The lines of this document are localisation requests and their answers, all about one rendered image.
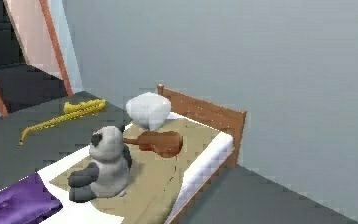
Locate grey panda teddy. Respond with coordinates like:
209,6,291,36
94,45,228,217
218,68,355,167
67,125,133,203

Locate yellow saxophone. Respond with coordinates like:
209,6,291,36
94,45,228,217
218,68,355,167
18,98,107,147

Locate white pillow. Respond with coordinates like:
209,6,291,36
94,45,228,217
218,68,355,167
125,91,172,132

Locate purple cushion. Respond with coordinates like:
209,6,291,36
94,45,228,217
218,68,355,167
0,171,64,224

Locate brown wooden guitar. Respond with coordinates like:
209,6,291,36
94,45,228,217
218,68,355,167
123,130,184,159

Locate tan blanket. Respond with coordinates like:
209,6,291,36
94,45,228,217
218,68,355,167
50,117,221,224

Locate wooden bed with white mattress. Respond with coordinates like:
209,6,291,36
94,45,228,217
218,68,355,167
36,83,248,224

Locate pink door with brown frame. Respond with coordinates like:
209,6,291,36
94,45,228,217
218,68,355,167
0,0,74,118

